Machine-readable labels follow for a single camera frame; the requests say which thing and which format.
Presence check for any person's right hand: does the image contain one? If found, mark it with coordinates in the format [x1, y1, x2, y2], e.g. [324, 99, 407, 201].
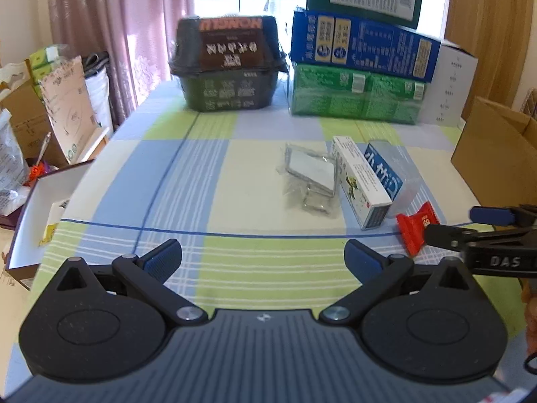
[522, 279, 537, 354]

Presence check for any pink curtain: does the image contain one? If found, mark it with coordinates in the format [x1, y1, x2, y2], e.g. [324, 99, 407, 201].
[46, 0, 196, 127]

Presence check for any white bin with dark liner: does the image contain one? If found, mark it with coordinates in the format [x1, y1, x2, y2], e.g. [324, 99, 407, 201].
[83, 52, 114, 135]

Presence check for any dark green noodle bowl pack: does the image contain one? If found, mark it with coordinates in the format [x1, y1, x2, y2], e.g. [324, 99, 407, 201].
[169, 14, 289, 113]

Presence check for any clear plastic box blue label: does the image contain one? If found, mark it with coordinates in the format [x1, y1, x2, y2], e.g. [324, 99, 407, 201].
[364, 139, 420, 213]

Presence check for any desktop with checkered tablecloth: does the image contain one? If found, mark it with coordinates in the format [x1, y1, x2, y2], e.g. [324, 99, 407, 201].
[31, 80, 525, 387]

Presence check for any wooden door panel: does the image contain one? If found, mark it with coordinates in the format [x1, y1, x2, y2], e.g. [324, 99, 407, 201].
[445, 0, 537, 114]

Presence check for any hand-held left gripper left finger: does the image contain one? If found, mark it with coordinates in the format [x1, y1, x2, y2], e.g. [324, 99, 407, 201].
[54, 238, 208, 327]

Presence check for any brown cardboard box flap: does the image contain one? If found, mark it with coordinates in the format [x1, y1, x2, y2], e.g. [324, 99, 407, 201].
[451, 96, 537, 215]

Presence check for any cardboard box clutter pile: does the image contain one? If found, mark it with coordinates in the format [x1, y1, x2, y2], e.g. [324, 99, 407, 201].
[38, 55, 110, 164]

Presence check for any white open box maroon edge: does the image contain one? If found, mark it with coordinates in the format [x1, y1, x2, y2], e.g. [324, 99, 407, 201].
[5, 159, 98, 290]

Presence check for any pen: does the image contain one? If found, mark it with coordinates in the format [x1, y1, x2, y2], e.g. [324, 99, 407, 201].
[36, 131, 52, 166]

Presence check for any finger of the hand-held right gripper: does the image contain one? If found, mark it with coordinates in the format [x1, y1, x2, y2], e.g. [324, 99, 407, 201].
[425, 223, 478, 258]
[470, 204, 537, 228]

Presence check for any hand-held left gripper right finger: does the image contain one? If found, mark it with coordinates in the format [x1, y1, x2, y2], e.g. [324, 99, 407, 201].
[319, 238, 473, 327]

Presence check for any red candy wrapper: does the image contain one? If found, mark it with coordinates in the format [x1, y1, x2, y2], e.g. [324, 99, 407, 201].
[395, 201, 440, 258]

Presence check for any green carton pack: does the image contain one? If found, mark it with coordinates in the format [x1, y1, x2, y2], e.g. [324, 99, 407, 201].
[289, 64, 426, 126]

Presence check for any green tissue pack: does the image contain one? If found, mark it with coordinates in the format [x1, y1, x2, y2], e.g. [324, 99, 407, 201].
[27, 47, 63, 85]

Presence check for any blue carton box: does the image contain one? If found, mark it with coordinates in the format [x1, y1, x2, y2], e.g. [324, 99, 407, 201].
[290, 8, 442, 84]

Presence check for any brown quilted chair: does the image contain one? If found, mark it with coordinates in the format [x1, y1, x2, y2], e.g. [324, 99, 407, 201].
[522, 88, 537, 119]

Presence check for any clear plastic bag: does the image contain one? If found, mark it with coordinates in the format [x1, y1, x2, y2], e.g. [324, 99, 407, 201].
[0, 109, 28, 215]

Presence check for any white cardboard box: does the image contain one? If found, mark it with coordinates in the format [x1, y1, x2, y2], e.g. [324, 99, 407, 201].
[420, 40, 479, 127]

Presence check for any slim white medicine box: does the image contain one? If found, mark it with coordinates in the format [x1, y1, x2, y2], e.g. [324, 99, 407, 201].
[329, 135, 393, 231]

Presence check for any clear bag of metal frames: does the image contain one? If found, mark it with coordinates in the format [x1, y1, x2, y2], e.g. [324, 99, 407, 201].
[276, 143, 341, 218]

